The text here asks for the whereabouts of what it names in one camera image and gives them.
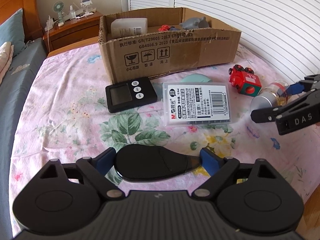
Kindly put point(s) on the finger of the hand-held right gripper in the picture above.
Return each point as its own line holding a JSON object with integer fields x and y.
{"x": 293, "y": 88}
{"x": 262, "y": 115}

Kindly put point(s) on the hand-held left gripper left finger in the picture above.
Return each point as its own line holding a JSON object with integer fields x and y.
{"x": 105, "y": 162}

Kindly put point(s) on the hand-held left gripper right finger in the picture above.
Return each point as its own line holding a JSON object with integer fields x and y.
{"x": 211, "y": 161}

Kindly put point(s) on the glass jar silver lid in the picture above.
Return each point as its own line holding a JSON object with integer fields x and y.
{"x": 265, "y": 100}

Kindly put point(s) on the glossy black oval object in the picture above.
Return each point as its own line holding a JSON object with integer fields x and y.
{"x": 150, "y": 162}

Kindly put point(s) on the cardboard box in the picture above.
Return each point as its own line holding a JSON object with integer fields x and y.
{"x": 175, "y": 52}

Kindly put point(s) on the grey toy elephant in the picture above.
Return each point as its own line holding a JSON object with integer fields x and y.
{"x": 193, "y": 23}

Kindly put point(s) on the red toy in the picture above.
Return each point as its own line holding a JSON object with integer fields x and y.
{"x": 165, "y": 28}

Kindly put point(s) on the white plastic container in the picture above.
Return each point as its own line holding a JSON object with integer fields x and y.
{"x": 128, "y": 27}

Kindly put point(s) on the red toy train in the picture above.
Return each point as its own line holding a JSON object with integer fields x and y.
{"x": 243, "y": 81}

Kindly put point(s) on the pink floral cloth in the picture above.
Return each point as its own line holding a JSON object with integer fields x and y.
{"x": 75, "y": 130}

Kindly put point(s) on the clear plastic case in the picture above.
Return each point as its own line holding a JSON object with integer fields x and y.
{"x": 197, "y": 105}

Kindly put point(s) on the black digital timer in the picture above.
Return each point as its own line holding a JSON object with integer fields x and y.
{"x": 125, "y": 96}

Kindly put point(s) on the teal round object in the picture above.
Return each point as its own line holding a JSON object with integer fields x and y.
{"x": 196, "y": 78}

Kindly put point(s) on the blue bed sheet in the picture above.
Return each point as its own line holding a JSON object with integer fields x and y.
{"x": 22, "y": 80}

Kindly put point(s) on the wooden nightstand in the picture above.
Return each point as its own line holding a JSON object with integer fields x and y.
{"x": 75, "y": 30}

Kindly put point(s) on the white power strip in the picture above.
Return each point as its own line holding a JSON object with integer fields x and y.
{"x": 50, "y": 23}

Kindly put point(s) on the small clear spray bottle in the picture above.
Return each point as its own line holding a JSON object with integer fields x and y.
{"x": 72, "y": 12}

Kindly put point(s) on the blue pillow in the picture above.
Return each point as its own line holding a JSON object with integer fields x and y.
{"x": 12, "y": 32}

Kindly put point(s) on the small green desk fan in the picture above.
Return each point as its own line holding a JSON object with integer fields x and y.
{"x": 59, "y": 7}

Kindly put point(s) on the wooden bed headboard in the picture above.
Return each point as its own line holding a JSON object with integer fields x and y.
{"x": 25, "y": 5}

